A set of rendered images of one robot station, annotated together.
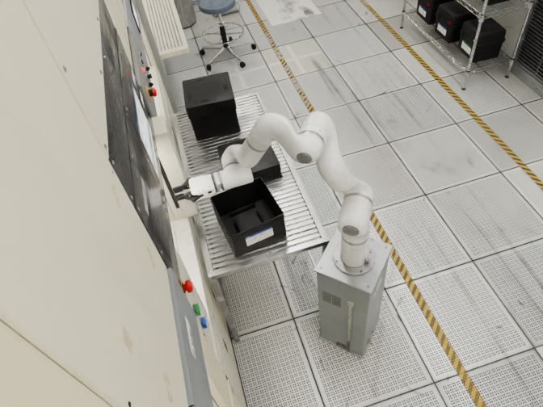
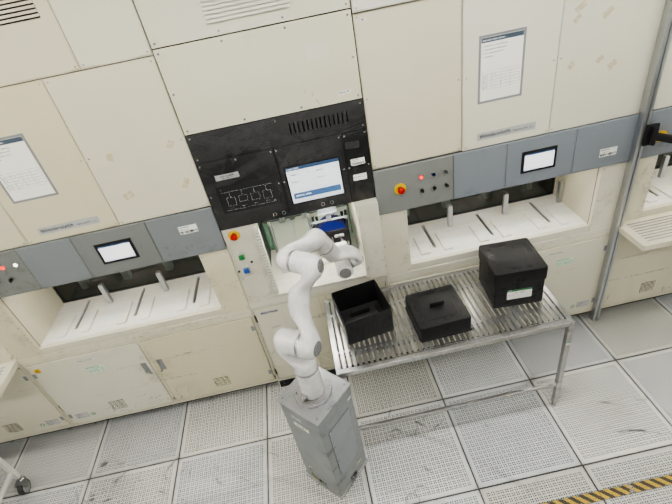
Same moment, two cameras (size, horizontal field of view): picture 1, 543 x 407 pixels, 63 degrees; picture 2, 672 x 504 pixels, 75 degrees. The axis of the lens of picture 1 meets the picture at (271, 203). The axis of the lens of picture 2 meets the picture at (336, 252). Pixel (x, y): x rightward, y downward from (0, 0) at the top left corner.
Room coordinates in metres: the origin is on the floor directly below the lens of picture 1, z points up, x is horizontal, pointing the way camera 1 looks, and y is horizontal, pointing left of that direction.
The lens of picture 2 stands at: (1.55, -1.73, 2.63)
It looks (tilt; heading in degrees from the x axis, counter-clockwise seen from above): 36 degrees down; 98
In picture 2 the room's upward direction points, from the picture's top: 12 degrees counter-clockwise
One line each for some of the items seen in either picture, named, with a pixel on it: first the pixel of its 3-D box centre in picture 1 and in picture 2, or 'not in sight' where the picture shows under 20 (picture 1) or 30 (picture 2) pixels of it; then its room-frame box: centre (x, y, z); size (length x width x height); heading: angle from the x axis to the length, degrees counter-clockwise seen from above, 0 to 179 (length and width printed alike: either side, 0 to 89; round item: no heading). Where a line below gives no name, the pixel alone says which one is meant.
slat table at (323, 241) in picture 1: (248, 210); (439, 352); (1.82, 0.15, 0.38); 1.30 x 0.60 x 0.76; 9
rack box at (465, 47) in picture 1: (480, 39); not in sight; (3.35, -2.02, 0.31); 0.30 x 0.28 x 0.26; 7
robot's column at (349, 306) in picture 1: (351, 297); (326, 432); (1.10, -0.33, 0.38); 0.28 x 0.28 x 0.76; 54
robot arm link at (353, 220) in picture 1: (354, 223); (295, 350); (1.08, -0.32, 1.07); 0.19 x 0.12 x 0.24; 155
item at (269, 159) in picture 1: (248, 159); (437, 310); (1.80, 0.08, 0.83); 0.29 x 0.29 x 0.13; 11
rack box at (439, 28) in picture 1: (455, 21); not in sight; (3.70, -1.94, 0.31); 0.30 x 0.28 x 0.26; 9
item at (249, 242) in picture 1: (248, 216); (362, 311); (1.38, 0.12, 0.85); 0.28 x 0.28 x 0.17; 17
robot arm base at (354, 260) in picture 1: (354, 246); (309, 380); (1.10, -0.33, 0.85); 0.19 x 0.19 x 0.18
